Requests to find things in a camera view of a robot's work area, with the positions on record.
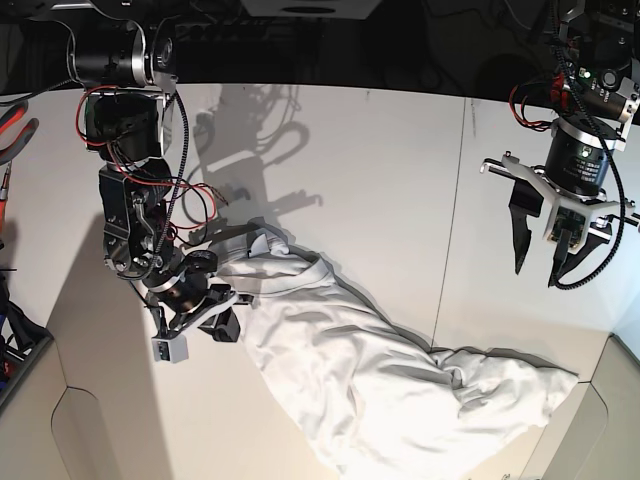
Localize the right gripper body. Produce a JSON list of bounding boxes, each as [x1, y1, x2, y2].
[[142, 249, 251, 338]]

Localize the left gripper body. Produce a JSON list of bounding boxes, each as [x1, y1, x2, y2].
[[480, 117, 630, 235]]

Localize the white t-shirt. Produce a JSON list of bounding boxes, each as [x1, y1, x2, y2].
[[211, 227, 578, 479]]

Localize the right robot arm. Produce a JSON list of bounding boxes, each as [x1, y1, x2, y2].
[[32, 1, 249, 350]]

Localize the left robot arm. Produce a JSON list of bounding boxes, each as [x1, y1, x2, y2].
[[480, 1, 639, 291]]

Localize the black bin with tools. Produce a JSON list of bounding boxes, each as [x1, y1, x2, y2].
[[1, 268, 53, 408]]

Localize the white box device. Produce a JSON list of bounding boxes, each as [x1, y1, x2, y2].
[[241, 0, 381, 20]]

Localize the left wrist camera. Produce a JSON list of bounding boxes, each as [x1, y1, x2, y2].
[[545, 207, 586, 251]]

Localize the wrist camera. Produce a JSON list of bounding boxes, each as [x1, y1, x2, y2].
[[151, 335, 189, 364], [545, 207, 586, 251]]

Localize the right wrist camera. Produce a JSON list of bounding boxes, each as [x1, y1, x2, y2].
[[151, 335, 189, 364]]

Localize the orange handled screwdriver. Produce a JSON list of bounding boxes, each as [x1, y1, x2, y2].
[[0, 162, 12, 230]]

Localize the orange handled pliers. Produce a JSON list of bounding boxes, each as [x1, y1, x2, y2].
[[1, 101, 39, 166]]

